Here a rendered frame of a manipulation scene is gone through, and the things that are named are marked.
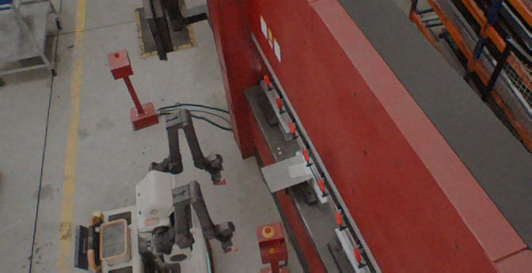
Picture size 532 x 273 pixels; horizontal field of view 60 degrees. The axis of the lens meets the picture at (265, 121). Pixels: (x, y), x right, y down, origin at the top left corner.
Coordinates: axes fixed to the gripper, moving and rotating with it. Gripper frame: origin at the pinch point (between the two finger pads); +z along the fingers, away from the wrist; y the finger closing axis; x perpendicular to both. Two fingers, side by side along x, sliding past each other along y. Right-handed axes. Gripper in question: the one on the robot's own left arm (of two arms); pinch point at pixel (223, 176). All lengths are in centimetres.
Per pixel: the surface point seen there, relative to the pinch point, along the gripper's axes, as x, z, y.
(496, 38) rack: -188, 90, 64
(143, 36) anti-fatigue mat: 102, 58, 262
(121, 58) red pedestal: 68, -13, 144
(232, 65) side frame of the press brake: -24, -5, 77
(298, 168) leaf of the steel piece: -40.7, 20.1, -6.0
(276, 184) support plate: -27.0, 13.3, -13.3
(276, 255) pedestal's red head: -9, 31, -46
